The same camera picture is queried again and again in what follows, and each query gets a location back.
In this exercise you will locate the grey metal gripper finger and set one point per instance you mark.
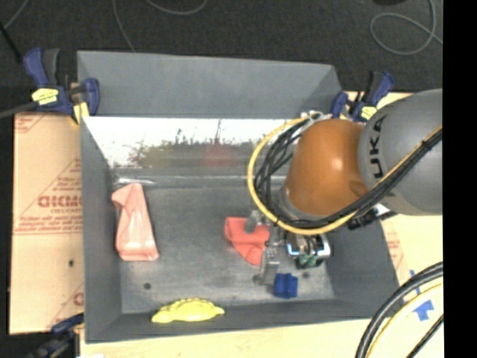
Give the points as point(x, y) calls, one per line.
point(267, 272)
point(252, 222)

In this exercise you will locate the red cloth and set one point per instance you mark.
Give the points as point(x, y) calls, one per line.
point(246, 242)

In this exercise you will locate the blue plastic block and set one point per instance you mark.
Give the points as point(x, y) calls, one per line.
point(285, 285)

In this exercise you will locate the grey metal bin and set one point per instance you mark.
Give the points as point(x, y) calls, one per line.
point(194, 259)

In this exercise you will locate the yellow toy animal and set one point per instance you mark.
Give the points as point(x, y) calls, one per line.
point(186, 311)

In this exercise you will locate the pink cloth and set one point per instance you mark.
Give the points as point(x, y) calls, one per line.
point(134, 226)

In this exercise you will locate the brown cardboard board, red print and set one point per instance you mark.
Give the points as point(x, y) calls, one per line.
point(44, 185)

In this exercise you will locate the black cylinder on white bracket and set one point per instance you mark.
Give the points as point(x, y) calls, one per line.
point(363, 221)

